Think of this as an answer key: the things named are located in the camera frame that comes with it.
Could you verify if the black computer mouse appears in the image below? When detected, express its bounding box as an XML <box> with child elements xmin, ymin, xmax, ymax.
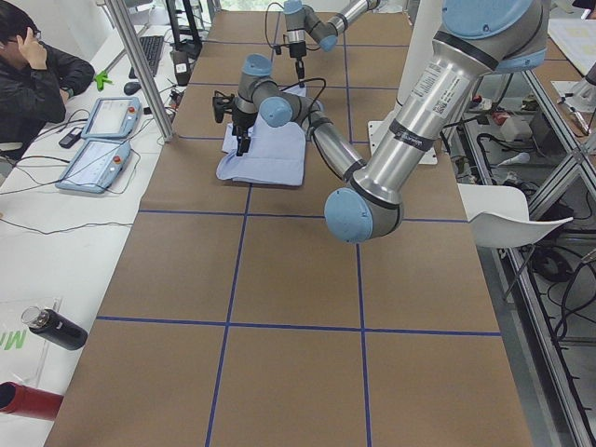
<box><xmin>123</xmin><ymin>82</ymin><xmax>142</xmax><ymax>96</ymax></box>

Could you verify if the far teach pendant tablet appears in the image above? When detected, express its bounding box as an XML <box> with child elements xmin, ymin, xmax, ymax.
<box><xmin>81</xmin><ymin>96</ymin><xmax>142</xmax><ymax>140</ymax></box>

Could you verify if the near teach pendant tablet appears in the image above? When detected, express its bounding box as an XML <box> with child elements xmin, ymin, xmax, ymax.
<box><xmin>56</xmin><ymin>139</ymin><xmax>131</xmax><ymax>194</ymax></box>

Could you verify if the black keyboard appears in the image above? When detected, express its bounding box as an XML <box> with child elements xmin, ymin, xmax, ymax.
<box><xmin>140</xmin><ymin>35</ymin><xmax>165</xmax><ymax>76</ymax></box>

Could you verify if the green plastic toy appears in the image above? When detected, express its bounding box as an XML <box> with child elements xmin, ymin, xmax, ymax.
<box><xmin>94</xmin><ymin>70</ymin><xmax>113</xmax><ymax>91</ymax></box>

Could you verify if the black water bottle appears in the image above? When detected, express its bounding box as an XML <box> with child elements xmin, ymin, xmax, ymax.
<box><xmin>20</xmin><ymin>306</ymin><xmax>88</xmax><ymax>351</ymax></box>

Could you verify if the light blue striped shirt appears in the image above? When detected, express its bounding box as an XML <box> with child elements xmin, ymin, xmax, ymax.
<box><xmin>214</xmin><ymin>88</ymin><xmax>308</xmax><ymax>188</ymax></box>

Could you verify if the teach pendant tablet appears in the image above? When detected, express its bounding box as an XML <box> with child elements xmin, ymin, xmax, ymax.
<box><xmin>81</xmin><ymin>96</ymin><xmax>142</xmax><ymax>140</ymax></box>
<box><xmin>56</xmin><ymin>139</ymin><xmax>131</xmax><ymax>194</ymax></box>

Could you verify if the brown paper table cover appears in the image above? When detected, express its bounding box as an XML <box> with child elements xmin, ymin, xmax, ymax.
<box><xmin>46</xmin><ymin>10</ymin><xmax>583</xmax><ymax>447</ymax></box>

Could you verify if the small black phone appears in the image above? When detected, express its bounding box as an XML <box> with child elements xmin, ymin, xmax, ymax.
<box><xmin>58</xmin><ymin>128</ymin><xmax>83</xmax><ymax>149</ymax></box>

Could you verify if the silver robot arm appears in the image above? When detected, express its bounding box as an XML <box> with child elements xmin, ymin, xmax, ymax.
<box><xmin>273</xmin><ymin>0</ymin><xmax>381</xmax><ymax>87</ymax></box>
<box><xmin>212</xmin><ymin>1</ymin><xmax>549</xmax><ymax>243</ymax></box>

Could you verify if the white central pedestal column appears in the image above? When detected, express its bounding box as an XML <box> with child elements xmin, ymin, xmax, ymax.
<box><xmin>368</xmin><ymin>0</ymin><xmax>442</xmax><ymax>155</ymax></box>

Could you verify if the black cable on table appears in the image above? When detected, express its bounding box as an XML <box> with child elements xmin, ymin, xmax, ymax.
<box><xmin>0</xmin><ymin>148</ymin><xmax>142</xmax><ymax>236</ymax></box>

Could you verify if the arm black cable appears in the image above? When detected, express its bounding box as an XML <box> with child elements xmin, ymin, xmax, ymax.
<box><xmin>264</xmin><ymin>0</ymin><xmax>287</xmax><ymax>49</ymax></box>
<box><xmin>278</xmin><ymin>77</ymin><xmax>329</xmax><ymax>136</ymax></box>

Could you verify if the seated person black jacket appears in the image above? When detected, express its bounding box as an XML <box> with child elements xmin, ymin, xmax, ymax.
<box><xmin>1</xmin><ymin>1</ymin><xmax>95</xmax><ymax>161</ymax></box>

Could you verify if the red cylinder bottle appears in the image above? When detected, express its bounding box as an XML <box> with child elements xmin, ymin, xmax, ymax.
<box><xmin>1</xmin><ymin>382</ymin><xmax>63</xmax><ymax>421</ymax></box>

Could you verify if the plastic bag green lettering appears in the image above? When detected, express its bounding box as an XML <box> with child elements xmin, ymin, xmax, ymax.
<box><xmin>0</xmin><ymin>296</ymin><xmax>61</xmax><ymax>386</ymax></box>

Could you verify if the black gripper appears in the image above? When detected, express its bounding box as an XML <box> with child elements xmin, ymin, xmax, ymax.
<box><xmin>273</xmin><ymin>41</ymin><xmax>307</xmax><ymax>80</ymax></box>
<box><xmin>211</xmin><ymin>90</ymin><xmax>257</xmax><ymax>156</ymax></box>

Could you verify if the aluminium frame post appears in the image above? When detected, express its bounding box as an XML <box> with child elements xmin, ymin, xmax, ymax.
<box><xmin>104</xmin><ymin>0</ymin><xmax>174</xmax><ymax>142</ymax></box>

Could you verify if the white curved chair seat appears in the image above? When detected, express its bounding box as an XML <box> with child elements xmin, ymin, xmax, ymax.
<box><xmin>458</xmin><ymin>183</ymin><xmax>573</xmax><ymax>249</ymax></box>

